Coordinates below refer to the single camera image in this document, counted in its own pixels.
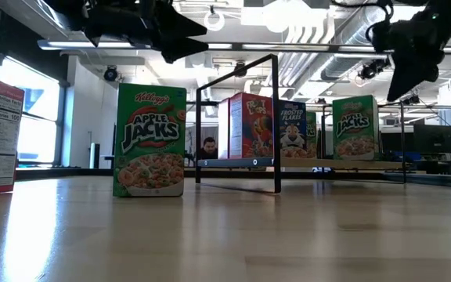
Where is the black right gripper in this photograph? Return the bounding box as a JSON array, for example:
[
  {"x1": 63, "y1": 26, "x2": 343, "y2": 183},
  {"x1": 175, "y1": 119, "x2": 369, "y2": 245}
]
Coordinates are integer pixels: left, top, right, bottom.
[{"x1": 370, "y1": 15, "x2": 446, "y2": 102}]

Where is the white ceiling ring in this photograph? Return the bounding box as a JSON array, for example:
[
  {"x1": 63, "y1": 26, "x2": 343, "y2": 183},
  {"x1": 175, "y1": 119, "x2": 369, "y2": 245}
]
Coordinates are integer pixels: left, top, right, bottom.
[{"x1": 204, "y1": 9, "x2": 226, "y2": 32}]

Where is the black computer monitor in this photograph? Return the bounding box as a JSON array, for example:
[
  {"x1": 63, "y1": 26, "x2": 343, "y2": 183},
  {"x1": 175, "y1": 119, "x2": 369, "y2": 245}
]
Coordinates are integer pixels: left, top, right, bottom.
[
  {"x1": 413, "y1": 124, "x2": 451, "y2": 154},
  {"x1": 380, "y1": 131, "x2": 414, "y2": 154}
]

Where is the blue Frosted Flakes cereal box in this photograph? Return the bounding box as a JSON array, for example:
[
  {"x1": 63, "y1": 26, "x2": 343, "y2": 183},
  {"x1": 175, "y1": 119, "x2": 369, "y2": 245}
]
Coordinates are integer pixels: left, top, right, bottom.
[{"x1": 279, "y1": 99, "x2": 308, "y2": 160}]

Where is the green Apple Jacks cereal box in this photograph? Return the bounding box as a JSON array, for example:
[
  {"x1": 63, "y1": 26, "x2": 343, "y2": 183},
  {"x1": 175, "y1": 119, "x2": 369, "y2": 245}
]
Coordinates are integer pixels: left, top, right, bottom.
[
  {"x1": 112, "y1": 82, "x2": 188, "y2": 198},
  {"x1": 331, "y1": 95, "x2": 380, "y2": 161},
  {"x1": 305, "y1": 111, "x2": 318, "y2": 160}
]

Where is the black aluminium rig frame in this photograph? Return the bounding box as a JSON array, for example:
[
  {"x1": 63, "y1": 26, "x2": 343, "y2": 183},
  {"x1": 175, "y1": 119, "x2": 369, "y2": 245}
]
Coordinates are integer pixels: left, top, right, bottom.
[{"x1": 13, "y1": 167, "x2": 451, "y2": 190}]

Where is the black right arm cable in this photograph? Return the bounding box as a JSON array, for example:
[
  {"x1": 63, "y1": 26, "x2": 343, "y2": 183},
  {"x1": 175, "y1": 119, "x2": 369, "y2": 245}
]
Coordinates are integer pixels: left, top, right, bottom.
[{"x1": 365, "y1": 0, "x2": 395, "y2": 44}]

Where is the silver ventilation duct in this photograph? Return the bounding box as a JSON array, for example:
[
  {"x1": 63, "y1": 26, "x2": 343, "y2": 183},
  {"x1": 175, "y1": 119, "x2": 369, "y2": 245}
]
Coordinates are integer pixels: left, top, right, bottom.
[{"x1": 319, "y1": 5, "x2": 391, "y2": 81}]

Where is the large bright window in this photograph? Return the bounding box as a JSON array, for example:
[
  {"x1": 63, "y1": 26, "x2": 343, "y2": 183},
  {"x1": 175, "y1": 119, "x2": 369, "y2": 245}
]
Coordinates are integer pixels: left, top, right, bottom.
[{"x1": 0, "y1": 56, "x2": 60, "y2": 165}]

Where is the person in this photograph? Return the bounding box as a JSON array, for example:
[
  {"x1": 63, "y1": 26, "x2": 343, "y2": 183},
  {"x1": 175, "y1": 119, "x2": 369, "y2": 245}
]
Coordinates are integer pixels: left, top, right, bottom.
[{"x1": 198, "y1": 136, "x2": 219, "y2": 160}]

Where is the wooden shelf with black frame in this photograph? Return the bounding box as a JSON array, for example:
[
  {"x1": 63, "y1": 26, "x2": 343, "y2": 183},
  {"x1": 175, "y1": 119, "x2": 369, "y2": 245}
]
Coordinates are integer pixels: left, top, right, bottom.
[{"x1": 195, "y1": 53, "x2": 407, "y2": 194}]

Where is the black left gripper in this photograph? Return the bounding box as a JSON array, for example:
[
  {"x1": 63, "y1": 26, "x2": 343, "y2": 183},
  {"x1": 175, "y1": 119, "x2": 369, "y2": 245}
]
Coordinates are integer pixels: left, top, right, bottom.
[{"x1": 135, "y1": 0, "x2": 210, "y2": 64}]

